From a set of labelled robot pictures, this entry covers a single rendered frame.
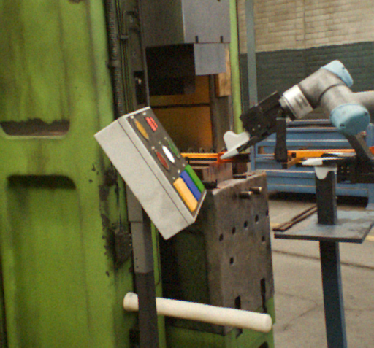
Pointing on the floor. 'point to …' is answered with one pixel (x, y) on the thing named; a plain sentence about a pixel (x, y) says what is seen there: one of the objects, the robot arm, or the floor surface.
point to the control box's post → (145, 283)
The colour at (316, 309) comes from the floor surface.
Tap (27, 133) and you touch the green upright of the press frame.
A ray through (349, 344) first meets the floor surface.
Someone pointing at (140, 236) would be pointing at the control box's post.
